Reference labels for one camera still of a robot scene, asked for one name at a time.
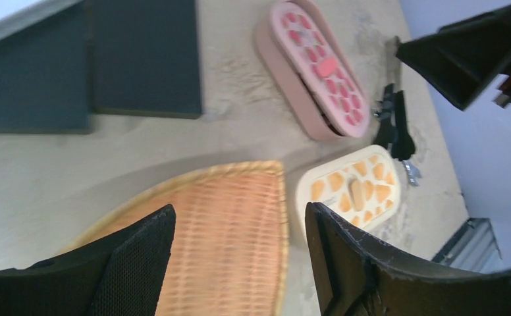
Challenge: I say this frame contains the black metal tongs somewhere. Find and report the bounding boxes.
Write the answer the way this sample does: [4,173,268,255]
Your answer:
[373,84,416,161]

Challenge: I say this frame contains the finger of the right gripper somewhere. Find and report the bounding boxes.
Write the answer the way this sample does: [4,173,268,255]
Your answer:
[396,5,511,111]

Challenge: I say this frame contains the right aluminium rail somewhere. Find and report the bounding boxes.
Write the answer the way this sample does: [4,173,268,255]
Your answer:
[432,218,504,274]

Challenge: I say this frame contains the right black box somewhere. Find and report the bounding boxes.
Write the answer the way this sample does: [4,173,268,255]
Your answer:
[88,0,203,119]

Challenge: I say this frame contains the beige lunch box lid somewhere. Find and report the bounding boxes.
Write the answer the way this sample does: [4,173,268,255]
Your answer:
[294,145,402,232]

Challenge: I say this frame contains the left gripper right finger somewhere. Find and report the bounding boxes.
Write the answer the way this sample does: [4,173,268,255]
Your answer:
[305,202,511,315]

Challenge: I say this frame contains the pink lunch box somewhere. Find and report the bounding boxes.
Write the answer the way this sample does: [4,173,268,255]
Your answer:
[254,17,348,142]

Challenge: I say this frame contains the black box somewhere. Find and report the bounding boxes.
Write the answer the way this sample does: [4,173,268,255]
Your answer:
[88,0,203,119]
[0,3,92,134]

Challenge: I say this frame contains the woven bamboo basket tray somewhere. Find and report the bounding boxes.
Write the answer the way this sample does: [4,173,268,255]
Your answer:
[67,161,289,315]

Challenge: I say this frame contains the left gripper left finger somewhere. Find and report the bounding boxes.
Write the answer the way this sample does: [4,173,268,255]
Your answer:
[0,205,176,315]

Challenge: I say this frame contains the pink lunch box lid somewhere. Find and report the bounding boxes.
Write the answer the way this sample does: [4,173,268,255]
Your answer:
[267,1,371,138]

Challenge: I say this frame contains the left black box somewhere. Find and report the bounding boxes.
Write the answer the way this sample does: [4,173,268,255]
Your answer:
[0,3,92,134]

